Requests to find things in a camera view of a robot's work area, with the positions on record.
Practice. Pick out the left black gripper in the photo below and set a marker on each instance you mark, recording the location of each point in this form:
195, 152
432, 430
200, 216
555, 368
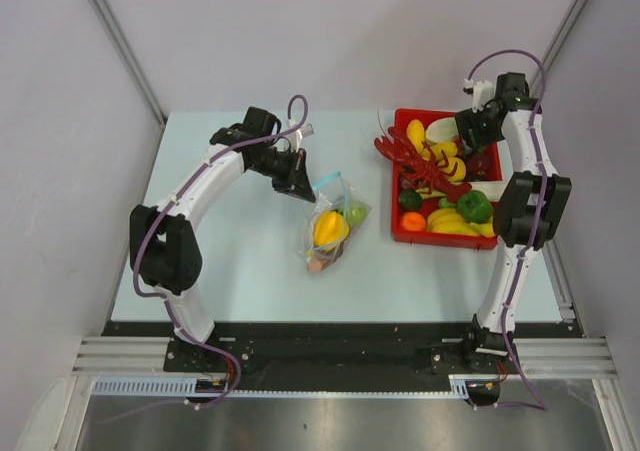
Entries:
296, 165

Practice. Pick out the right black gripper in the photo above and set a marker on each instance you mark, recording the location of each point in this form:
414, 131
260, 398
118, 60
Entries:
467, 120

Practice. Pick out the clear blue zip bag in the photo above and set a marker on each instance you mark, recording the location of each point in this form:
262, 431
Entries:
333, 193

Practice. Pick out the yellow bell pepper toy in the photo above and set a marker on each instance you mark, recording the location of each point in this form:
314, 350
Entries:
330, 230

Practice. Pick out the light green apple toy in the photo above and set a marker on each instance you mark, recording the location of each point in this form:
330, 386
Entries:
355, 214

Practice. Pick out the yellow corn toy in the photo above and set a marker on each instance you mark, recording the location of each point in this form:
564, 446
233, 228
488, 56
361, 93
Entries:
416, 134

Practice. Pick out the papaya slice toy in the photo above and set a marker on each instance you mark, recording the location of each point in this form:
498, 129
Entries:
319, 260

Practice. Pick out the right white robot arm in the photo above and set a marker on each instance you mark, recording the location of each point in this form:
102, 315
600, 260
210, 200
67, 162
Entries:
527, 214

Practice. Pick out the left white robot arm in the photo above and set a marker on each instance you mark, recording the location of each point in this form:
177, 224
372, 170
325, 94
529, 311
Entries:
165, 258

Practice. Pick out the dark red onion toy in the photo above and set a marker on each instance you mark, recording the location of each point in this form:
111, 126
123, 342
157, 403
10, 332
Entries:
478, 163

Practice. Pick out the white radish toy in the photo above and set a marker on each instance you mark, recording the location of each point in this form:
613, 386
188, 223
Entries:
442, 130

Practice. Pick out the red lobster toy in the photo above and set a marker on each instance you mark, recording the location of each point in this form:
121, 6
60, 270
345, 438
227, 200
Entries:
425, 168

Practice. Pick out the red plastic tray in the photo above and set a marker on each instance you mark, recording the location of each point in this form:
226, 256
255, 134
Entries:
402, 118

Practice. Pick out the green bell pepper toy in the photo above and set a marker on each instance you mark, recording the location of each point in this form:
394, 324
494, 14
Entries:
475, 207

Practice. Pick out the yellow banana bunch toy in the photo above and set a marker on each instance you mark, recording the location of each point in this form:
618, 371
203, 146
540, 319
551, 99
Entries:
449, 221

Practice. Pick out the dark green lime toy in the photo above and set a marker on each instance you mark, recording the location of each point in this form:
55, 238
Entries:
410, 200

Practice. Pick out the orange tangerine toy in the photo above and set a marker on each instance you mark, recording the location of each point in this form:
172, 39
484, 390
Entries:
413, 222

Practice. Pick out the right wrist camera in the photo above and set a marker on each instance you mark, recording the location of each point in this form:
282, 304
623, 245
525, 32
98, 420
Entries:
481, 92

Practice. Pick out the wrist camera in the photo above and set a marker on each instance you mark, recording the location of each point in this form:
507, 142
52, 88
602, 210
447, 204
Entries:
481, 92
299, 135

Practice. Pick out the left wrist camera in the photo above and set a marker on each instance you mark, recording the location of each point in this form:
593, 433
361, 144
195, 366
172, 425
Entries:
299, 135

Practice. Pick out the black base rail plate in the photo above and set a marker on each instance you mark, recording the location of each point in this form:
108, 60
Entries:
314, 350

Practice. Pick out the grey cable duct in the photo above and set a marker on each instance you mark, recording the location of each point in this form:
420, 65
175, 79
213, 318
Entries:
434, 387

